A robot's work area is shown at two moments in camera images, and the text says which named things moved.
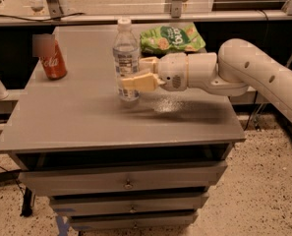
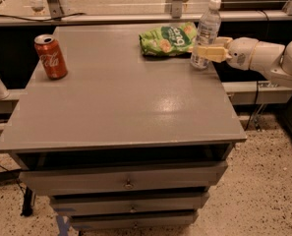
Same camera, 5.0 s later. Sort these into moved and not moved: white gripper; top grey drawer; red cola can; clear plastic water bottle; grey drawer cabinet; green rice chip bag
Moved: clear plastic water bottle; white gripper
Not moved: grey drawer cabinet; top grey drawer; green rice chip bag; red cola can
